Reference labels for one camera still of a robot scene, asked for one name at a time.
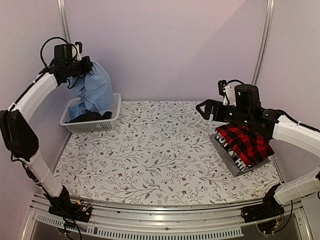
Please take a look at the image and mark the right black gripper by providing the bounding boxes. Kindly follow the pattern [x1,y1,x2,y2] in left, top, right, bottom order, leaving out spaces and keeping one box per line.
[196,99,252,127]

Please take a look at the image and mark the light blue long sleeve shirt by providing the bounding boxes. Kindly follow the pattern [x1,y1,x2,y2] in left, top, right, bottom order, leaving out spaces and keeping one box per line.
[67,58,113,120]

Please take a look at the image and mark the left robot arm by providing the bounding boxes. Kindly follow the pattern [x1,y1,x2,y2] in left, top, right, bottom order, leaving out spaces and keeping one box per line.
[0,40,93,198]

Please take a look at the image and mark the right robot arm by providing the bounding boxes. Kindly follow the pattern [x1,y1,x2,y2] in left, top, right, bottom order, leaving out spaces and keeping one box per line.
[195,80,320,218]

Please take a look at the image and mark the dark shirt in basket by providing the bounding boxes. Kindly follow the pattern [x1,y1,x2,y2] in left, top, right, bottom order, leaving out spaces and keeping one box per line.
[69,111,112,123]

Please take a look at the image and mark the grey folded shirt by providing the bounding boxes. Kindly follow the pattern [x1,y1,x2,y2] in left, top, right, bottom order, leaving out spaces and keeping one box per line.
[209,133,271,177]

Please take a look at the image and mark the red black plaid shirt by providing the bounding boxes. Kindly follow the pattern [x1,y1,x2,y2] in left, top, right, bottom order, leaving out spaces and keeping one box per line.
[215,123,275,167]

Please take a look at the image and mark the floral table mat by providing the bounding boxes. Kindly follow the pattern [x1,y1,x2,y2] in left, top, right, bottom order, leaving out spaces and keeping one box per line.
[53,101,281,206]

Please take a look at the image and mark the white plastic basket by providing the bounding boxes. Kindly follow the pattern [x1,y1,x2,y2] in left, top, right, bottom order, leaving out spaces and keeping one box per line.
[59,93,122,134]

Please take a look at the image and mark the black shirt white letters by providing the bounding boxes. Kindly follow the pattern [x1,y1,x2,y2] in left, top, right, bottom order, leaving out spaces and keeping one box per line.
[214,133,252,177]

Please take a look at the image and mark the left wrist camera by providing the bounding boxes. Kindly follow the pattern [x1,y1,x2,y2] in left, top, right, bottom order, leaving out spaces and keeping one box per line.
[73,41,83,61]

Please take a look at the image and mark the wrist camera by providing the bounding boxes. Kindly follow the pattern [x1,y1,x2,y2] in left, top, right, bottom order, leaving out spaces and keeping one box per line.
[73,41,83,61]
[218,80,236,106]

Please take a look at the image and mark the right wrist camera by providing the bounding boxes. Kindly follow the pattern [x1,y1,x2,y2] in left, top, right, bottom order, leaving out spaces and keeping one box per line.
[218,80,236,106]

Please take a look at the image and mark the left aluminium post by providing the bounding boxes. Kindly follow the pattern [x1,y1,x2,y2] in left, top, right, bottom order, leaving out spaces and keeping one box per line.
[57,0,71,42]

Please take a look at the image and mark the aluminium post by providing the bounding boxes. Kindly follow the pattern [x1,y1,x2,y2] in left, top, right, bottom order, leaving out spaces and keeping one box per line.
[251,0,275,86]
[57,0,71,42]

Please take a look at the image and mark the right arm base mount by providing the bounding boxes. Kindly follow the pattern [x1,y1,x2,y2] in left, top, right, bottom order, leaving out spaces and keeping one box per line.
[240,183,285,235]

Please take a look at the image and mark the right aluminium post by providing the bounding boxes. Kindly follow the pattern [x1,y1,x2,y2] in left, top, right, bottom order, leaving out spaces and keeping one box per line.
[251,0,275,86]

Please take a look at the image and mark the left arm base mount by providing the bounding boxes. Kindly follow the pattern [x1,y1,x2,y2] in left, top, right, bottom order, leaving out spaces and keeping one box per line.
[46,192,92,223]

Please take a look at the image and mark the aluminium front rail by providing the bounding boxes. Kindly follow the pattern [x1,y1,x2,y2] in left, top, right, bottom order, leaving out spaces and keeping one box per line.
[22,194,315,240]

